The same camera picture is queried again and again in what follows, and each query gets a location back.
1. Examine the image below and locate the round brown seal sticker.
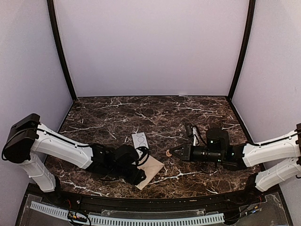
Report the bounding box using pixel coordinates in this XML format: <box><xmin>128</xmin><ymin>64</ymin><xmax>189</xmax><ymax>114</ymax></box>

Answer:
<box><xmin>166</xmin><ymin>150</ymin><xmax>172</xmax><ymax>157</ymax></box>

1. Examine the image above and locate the pink envelope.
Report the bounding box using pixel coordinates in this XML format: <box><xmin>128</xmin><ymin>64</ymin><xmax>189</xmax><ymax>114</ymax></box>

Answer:
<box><xmin>136</xmin><ymin>156</ymin><xmax>164</xmax><ymax>190</ymax></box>

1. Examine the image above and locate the white sticker sheet with seals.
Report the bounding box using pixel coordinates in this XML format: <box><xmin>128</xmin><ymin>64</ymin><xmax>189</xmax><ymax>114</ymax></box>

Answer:
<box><xmin>132</xmin><ymin>132</ymin><xmax>149</xmax><ymax>149</ymax></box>

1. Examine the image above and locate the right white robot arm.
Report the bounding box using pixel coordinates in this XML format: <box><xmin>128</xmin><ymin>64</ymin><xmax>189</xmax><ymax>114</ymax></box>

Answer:
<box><xmin>169</xmin><ymin>123</ymin><xmax>301</xmax><ymax>204</ymax></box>

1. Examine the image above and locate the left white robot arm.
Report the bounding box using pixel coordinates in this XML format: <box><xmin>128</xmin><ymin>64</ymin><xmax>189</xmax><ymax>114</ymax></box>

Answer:
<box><xmin>1</xmin><ymin>113</ymin><xmax>149</xmax><ymax>205</ymax></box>

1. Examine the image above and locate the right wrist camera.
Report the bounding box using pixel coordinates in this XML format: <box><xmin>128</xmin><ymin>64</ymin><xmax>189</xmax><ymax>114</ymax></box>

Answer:
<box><xmin>184</xmin><ymin>123</ymin><xmax>203</xmax><ymax>146</ymax></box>

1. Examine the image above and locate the black front table rail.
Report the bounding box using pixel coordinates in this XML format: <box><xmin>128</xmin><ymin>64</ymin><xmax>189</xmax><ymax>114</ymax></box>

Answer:
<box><xmin>33</xmin><ymin>185</ymin><xmax>266</xmax><ymax>212</ymax></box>

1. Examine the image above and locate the white slotted cable duct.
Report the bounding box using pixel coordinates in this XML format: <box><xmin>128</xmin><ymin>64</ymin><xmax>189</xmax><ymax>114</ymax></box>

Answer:
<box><xmin>30</xmin><ymin>201</ymin><xmax>225</xmax><ymax>226</ymax></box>

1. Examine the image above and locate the black right frame post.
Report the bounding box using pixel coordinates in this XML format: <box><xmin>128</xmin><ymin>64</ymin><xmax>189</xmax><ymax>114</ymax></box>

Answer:
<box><xmin>227</xmin><ymin>0</ymin><xmax>256</xmax><ymax>102</ymax></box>

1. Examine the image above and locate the black frame post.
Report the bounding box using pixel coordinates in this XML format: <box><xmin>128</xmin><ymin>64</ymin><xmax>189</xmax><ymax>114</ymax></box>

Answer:
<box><xmin>47</xmin><ymin>0</ymin><xmax>77</xmax><ymax>102</ymax></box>
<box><xmin>227</xmin><ymin>0</ymin><xmax>256</xmax><ymax>102</ymax></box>

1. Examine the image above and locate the black left frame post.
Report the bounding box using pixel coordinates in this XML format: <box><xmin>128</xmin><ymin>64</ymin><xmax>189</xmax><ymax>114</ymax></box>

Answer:
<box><xmin>47</xmin><ymin>0</ymin><xmax>77</xmax><ymax>102</ymax></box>

